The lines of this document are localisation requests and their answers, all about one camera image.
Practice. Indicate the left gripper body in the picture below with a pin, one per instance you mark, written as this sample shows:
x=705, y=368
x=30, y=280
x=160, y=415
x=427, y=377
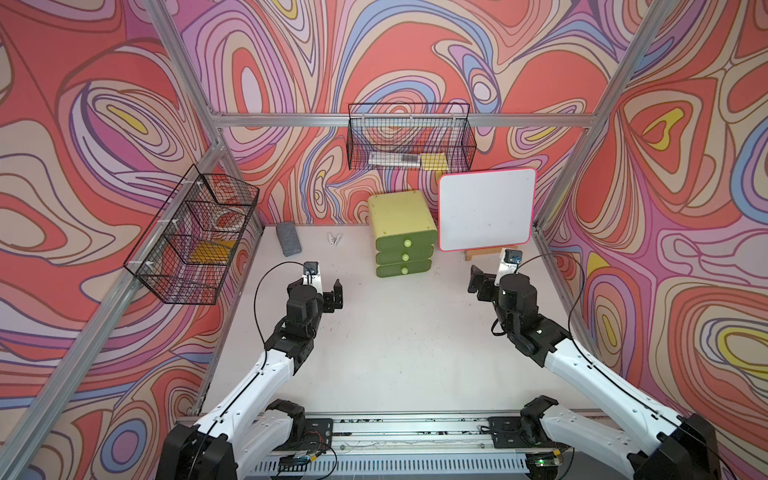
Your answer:
x=327, y=305

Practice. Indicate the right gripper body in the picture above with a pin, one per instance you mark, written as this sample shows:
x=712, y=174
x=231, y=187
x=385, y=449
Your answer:
x=488, y=292

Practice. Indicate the green drawer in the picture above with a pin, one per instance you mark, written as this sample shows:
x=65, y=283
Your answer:
x=403, y=268
x=404, y=254
x=408, y=240

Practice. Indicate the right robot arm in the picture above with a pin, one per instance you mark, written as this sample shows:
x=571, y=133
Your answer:
x=649, y=440

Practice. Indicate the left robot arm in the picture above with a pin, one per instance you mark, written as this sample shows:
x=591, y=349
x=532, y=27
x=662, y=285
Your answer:
x=245, y=427

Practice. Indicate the yellow green drawer cabinet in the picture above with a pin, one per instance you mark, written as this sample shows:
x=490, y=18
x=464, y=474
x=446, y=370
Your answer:
x=400, y=213

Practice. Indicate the wooden easel stand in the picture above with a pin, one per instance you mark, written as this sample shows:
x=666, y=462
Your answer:
x=470, y=254

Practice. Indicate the white clip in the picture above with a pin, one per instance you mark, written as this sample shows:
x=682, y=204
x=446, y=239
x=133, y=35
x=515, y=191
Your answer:
x=334, y=238

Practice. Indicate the pink framed whiteboard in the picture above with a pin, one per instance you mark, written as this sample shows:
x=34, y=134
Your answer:
x=483, y=209

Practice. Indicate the grey sponge block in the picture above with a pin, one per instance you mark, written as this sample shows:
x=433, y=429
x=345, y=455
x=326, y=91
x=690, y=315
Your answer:
x=288, y=239

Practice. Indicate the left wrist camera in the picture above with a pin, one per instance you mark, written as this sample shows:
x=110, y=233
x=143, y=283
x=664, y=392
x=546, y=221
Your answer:
x=311, y=275

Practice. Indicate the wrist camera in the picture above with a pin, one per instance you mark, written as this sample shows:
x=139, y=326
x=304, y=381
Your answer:
x=311, y=275
x=509, y=263

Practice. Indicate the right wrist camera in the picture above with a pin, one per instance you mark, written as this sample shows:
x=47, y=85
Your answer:
x=509, y=263

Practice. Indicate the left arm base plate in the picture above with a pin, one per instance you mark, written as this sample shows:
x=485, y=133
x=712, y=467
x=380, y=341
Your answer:
x=312, y=434

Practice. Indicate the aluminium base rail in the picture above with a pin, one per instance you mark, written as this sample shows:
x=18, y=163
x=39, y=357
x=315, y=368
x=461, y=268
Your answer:
x=408, y=444

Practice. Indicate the back black wire basket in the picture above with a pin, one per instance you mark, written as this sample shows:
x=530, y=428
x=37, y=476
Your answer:
x=424, y=136

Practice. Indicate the black wire basket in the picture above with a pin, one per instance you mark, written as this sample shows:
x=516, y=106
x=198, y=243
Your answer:
x=424, y=136
x=186, y=254

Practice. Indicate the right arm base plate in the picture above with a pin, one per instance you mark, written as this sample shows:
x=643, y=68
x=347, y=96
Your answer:
x=507, y=432

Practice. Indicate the left black wire basket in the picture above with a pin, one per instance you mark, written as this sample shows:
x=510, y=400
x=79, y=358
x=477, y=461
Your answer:
x=186, y=254

